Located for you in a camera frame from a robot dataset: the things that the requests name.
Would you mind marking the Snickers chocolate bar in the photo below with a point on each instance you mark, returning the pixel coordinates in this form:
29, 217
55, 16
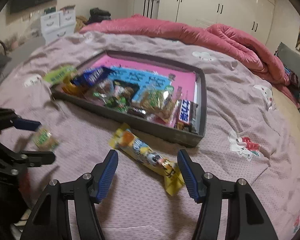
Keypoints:
186, 117

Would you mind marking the light green snack packet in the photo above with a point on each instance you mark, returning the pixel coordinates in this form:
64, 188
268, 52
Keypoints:
58, 75

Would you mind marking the pink folded quilt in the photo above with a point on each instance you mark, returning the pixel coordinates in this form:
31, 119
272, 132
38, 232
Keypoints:
218, 37

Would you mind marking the small green square snack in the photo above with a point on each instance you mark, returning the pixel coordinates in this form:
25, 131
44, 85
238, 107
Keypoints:
44, 140

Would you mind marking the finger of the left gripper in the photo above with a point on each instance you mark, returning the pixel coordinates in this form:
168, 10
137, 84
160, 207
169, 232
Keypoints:
38, 158
27, 125

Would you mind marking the blue snack packet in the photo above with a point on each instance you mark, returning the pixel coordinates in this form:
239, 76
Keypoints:
91, 76

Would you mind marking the clear red snack packet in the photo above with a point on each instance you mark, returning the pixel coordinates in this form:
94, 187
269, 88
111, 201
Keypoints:
100, 93

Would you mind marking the white wardrobe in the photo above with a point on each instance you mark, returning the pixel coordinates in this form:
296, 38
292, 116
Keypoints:
252, 16

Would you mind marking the yellow cartoon snack bar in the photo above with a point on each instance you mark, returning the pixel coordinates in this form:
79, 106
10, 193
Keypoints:
126, 141

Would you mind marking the orange biscuit packet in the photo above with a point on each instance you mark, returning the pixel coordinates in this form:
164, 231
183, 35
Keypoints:
72, 89

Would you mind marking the green pea snack packet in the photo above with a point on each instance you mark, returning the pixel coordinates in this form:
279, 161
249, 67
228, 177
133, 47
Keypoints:
122, 95

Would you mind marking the white drawer cabinet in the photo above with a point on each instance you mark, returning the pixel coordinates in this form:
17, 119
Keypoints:
58, 24

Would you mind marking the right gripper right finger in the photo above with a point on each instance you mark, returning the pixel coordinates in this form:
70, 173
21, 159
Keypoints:
247, 219

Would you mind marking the dark clothes by headboard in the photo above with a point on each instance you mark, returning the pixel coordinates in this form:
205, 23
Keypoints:
294, 83

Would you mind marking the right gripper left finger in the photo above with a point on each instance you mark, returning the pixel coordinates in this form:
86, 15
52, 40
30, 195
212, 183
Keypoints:
49, 218

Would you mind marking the pile of dark clothes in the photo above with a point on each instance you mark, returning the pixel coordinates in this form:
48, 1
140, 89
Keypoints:
98, 15

